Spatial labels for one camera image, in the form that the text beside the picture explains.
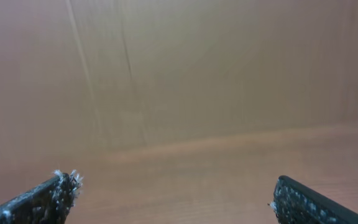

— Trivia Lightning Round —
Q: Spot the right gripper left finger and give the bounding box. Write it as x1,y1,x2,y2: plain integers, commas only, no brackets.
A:
0,170,83,224

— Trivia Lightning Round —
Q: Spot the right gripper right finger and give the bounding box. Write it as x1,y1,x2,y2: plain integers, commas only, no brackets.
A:
269,175,358,224

